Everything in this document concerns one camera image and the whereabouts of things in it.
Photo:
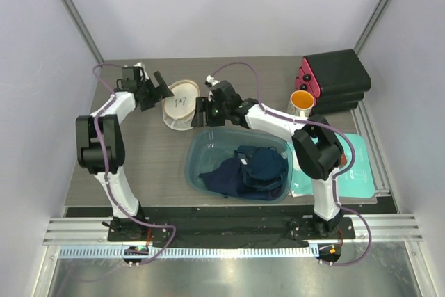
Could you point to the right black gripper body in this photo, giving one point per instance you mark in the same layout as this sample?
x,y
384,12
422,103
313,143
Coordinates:
x,y
216,113

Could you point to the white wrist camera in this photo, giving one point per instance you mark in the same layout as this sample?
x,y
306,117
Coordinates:
x,y
141,66
210,82

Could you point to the white mug orange inside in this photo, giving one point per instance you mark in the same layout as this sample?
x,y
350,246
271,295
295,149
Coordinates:
x,y
301,103

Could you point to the teal silicone mat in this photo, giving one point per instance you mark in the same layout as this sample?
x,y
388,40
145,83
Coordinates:
x,y
355,183

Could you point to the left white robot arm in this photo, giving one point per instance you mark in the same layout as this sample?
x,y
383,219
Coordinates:
x,y
100,145

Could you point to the bottom black pink case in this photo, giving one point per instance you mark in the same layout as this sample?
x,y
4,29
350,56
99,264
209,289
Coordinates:
x,y
333,107

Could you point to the middle black pink case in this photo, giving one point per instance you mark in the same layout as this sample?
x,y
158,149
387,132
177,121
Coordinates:
x,y
338,98

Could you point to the white slotted cable duct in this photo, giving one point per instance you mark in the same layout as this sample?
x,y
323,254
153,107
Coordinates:
x,y
139,252

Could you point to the top black pink case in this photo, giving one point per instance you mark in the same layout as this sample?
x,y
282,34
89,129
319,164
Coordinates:
x,y
333,73

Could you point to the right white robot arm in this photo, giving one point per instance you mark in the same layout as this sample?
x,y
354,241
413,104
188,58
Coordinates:
x,y
318,150

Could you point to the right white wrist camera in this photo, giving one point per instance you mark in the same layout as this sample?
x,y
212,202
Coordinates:
x,y
210,82

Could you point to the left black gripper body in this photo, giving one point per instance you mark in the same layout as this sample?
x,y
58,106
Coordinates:
x,y
147,85

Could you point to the aluminium frame rail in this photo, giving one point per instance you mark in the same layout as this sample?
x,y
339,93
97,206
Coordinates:
x,y
72,231

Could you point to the red brown cube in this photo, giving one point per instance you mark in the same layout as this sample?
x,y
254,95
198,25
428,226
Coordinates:
x,y
343,161

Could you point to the navy blue clothes pile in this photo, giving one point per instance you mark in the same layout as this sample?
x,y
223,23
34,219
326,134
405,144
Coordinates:
x,y
253,173

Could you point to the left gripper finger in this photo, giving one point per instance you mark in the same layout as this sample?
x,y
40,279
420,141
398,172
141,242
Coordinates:
x,y
162,91
147,100

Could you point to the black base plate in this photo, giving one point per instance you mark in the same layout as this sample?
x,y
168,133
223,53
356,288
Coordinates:
x,y
221,218

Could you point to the teal plastic basin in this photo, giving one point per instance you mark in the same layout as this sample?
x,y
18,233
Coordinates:
x,y
211,147

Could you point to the black pink case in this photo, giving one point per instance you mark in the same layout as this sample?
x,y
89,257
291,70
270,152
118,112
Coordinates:
x,y
333,107
333,73
338,98

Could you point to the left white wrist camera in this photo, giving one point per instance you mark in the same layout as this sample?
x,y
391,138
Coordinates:
x,y
141,66

